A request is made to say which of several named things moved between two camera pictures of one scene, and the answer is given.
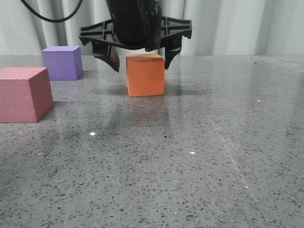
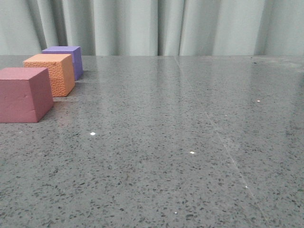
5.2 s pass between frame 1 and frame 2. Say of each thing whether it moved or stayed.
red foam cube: stayed
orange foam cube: moved
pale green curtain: stayed
